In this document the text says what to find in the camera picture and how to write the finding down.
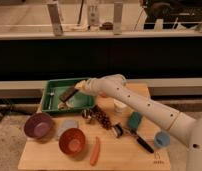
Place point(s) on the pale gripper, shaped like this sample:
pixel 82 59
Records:
pixel 81 85

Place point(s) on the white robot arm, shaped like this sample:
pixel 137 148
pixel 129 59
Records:
pixel 183 127

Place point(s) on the red bowl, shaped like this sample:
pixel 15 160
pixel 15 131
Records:
pixel 72 142

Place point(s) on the purple bowl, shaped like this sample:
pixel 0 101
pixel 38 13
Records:
pixel 38 125

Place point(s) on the orange fruit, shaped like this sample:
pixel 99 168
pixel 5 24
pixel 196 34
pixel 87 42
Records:
pixel 103 95

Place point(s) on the dark grape bunch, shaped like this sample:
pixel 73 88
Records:
pixel 102 117

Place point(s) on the pale food piece in tray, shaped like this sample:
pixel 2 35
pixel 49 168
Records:
pixel 64 105

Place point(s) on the green plastic tray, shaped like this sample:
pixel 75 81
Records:
pixel 51 101

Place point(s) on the wooden table board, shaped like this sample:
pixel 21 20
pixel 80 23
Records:
pixel 123 154

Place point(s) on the teal sponge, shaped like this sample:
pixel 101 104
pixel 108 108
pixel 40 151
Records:
pixel 134 121

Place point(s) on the orange carrot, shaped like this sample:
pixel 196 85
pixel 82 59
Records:
pixel 95 153

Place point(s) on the blue cup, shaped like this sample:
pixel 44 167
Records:
pixel 161 139

